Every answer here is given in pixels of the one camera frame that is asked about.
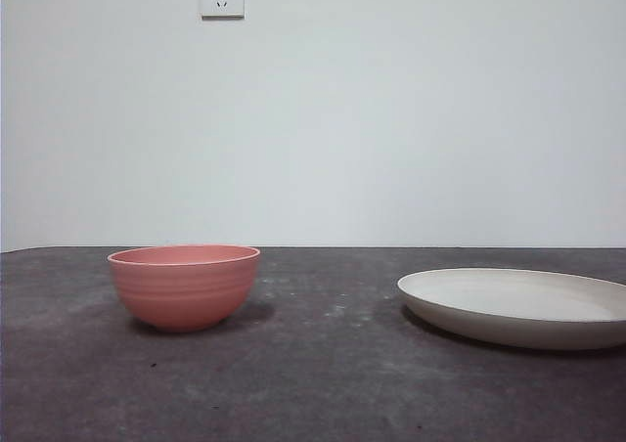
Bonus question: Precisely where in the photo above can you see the red ribbed bowl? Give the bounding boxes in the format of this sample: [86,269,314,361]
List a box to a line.
[107,244,261,334]

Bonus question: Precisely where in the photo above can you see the white round plate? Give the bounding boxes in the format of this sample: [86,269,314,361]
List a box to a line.
[396,267,626,351]

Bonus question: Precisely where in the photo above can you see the dark grey felt table mat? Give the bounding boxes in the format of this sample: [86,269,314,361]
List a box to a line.
[0,245,626,442]

